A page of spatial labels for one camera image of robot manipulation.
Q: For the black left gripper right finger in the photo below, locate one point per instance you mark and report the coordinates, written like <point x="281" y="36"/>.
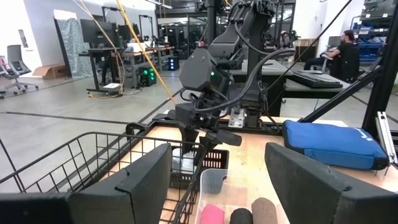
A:
<point x="311" y="193"/>

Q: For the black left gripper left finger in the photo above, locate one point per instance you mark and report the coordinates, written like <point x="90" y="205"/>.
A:
<point x="136" y="193"/>

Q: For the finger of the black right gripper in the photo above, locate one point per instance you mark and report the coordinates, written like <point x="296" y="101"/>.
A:
<point x="189" y="137"/>
<point x="227" y="138"/>

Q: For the tan bandage roll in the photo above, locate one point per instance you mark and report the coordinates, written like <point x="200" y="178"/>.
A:
<point x="264" y="211"/>

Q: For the black bandage roll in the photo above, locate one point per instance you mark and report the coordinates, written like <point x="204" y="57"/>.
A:
<point x="241" y="217"/>

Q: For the pink cup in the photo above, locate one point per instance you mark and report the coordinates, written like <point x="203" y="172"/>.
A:
<point x="212" y="215"/>

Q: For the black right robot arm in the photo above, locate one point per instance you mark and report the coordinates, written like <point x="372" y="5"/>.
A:
<point x="199" y="71"/>

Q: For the small black plastic basket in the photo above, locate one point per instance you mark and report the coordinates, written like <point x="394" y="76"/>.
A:
<point x="217" y="155"/>

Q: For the clear plastic bin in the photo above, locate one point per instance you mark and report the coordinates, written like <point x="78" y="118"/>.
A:
<point x="214" y="183"/>

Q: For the blue first aid pouch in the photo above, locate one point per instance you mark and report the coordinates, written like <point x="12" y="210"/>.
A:
<point x="329" y="143"/>

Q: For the computer with blue lights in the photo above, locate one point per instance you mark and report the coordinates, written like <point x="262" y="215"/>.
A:
<point x="173" y="63"/>

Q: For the computer with green lights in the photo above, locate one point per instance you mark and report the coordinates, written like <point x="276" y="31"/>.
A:
<point x="147" y="76"/>

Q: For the dark gray desk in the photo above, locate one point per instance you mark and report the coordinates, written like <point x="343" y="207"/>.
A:
<point x="280" y="70"/>

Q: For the black keyboard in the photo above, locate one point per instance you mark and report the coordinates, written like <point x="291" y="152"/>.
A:
<point x="314" y="81"/>

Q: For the black monitor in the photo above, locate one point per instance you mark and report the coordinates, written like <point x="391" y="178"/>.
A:
<point x="96" y="32"/>

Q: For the black office chair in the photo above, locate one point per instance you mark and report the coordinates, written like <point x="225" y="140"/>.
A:
<point x="349" y="65"/>

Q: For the gray patterned panel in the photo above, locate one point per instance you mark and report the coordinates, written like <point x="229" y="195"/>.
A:
<point x="73" y="43"/>

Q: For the person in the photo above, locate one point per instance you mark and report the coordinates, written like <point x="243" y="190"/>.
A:
<point x="342" y="49"/>

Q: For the cardboard box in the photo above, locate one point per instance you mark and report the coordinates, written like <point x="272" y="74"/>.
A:
<point x="49" y="71"/>

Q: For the blue storage shelf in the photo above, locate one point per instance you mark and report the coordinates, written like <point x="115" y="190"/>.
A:
<point x="371" y="31"/>

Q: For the gray office chair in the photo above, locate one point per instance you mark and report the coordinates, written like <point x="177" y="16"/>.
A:
<point x="17" y="62"/>

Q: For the silver aluminium bracket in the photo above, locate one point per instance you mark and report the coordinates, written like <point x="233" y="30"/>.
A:
<point x="385" y="137"/>

